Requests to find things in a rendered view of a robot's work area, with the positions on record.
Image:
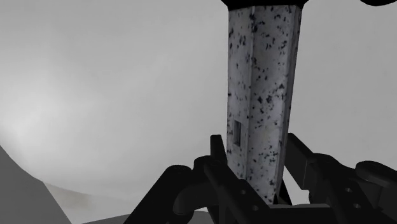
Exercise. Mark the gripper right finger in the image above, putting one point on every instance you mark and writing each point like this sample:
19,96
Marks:
328,176

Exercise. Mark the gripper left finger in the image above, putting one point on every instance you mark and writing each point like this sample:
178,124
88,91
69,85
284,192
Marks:
214,180

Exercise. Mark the speckled grey robot stand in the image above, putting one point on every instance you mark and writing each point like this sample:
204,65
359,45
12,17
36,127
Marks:
262,102

